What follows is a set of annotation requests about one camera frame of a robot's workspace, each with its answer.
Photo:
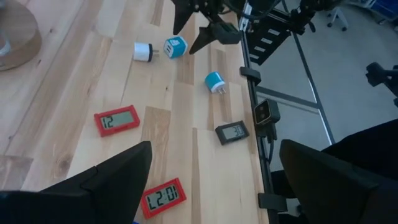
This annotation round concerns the office chair base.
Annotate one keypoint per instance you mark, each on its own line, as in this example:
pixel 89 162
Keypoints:
pixel 337 17

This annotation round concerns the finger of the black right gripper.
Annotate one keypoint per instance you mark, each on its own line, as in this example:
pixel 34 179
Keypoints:
pixel 203 39
pixel 183 15

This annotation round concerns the blue white USB wall charger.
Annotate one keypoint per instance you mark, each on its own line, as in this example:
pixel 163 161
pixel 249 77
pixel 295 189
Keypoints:
pixel 214 81
pixel 176 48

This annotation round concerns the red digital clock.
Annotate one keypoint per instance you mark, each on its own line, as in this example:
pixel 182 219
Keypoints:
pixel 116 120
pixel 163 198

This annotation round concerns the black digital clock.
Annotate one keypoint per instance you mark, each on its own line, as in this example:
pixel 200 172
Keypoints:
pixel 232 132

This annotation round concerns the person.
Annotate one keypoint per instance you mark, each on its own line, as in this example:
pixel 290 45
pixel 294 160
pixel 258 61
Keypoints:
pixel 367 146

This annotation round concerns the black rail clamp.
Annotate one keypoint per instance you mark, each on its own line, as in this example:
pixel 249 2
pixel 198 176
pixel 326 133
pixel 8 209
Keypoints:
pixel 250 74
pixel 273 202

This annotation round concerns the black table-level camera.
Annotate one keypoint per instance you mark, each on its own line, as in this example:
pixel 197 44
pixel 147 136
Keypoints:
pixel 266 112

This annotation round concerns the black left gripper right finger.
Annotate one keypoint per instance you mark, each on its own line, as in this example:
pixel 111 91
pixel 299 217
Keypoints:
pixel 329 193

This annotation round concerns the black table frame rail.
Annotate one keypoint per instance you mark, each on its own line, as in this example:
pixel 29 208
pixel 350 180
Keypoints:
pixel 252 93

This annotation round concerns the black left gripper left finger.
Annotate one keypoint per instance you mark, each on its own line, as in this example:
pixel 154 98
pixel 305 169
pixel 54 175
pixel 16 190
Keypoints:
pixel 102 196

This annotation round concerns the black stand equipment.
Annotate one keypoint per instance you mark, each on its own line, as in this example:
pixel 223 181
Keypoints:
pixel 381 74

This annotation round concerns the table lamp with wooden base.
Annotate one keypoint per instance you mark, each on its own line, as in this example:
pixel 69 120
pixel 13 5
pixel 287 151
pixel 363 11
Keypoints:
pixel 21 40

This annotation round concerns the white black USB wall charger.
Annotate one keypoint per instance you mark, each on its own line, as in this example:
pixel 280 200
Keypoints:
pixel 141 52

